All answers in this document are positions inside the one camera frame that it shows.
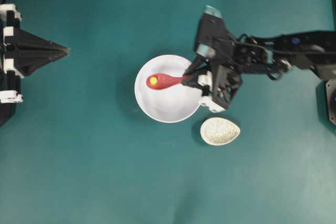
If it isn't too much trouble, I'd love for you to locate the speckled small spoon rest dish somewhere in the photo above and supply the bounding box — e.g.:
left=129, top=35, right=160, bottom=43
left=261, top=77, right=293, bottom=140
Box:
left=200, top=117, right=241, bottom=146

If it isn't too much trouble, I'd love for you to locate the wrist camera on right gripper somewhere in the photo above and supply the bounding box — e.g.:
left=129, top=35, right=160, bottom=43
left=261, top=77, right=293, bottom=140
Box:
left=194, top=5, right=236, bottom=59

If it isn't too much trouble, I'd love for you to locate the white round bowl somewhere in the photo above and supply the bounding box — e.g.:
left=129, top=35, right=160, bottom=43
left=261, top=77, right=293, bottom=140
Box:
left=134, top=55, right=202, bottom=123

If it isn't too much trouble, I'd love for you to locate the black cable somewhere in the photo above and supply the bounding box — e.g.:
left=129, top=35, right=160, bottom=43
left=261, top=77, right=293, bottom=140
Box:
left=207, top=34, right=293, bottom=81

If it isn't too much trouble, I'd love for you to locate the red ceramic spoon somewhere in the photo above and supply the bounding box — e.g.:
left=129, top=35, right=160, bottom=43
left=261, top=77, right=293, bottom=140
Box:
left=145, top=73, right=189, bottom=90

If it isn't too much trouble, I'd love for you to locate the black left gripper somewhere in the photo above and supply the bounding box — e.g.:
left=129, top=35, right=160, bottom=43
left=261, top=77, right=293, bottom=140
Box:
left=1, top=4, right=69, bottom=125

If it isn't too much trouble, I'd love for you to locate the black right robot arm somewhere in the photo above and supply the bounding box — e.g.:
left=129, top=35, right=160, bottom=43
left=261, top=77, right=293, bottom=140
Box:
left=182, top=31, right=335, bottom=124

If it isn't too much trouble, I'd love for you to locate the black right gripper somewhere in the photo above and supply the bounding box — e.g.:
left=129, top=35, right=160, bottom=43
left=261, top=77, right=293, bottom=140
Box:
left=181, top=41, right=272, bottom=111

